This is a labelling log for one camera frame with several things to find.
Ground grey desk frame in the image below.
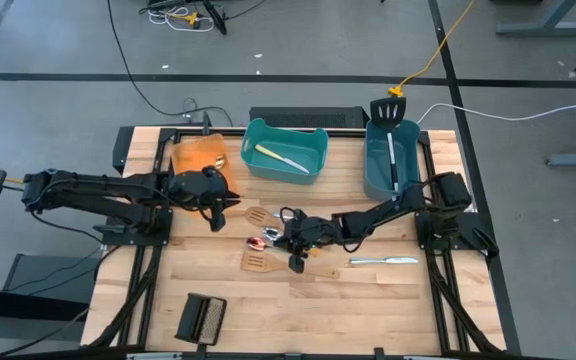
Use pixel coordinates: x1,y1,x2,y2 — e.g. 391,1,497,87
495,0,576,38

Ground yellow floor cable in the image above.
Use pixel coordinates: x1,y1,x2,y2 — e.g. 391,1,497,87
386,0,477,99

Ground black slotted spatula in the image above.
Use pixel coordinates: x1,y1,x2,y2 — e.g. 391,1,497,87
369,95,408,194

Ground wooden slotted spoon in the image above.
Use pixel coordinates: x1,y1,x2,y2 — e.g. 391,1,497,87
243,205,285,232

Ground black table frame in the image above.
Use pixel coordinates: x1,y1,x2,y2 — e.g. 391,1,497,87
80,124,523,360

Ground yellow-handled knife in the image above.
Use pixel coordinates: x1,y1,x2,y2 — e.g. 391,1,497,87
254,144,311,175

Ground grey floor cable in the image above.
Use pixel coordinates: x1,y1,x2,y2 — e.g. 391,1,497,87
416,93,576,125

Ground dark teal plastic bin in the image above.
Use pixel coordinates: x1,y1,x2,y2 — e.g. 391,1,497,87
362,118,422,202

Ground wooden slotted turner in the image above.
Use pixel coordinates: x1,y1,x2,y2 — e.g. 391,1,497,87
239,249,341,280

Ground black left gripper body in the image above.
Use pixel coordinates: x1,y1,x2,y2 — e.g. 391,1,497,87
166,167,231,233

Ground black mesh holder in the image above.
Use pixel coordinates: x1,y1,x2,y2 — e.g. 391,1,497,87
174,292,228,347

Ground black floor cable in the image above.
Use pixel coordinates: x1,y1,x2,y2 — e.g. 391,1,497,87
106,0,235,127

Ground orange translucent plastic bin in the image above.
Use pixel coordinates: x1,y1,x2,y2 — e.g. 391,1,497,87
170,133,232,217

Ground black computer case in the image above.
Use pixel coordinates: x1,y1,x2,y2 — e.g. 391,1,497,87
249,105,372,130

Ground light teal plastic bin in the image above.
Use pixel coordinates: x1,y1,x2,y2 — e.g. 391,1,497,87
240,118,330,186

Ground white cable bundle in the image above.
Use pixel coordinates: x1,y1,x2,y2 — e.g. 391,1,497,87
146,5,216,34

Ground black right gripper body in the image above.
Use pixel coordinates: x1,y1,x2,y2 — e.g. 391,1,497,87
283,207,344,275

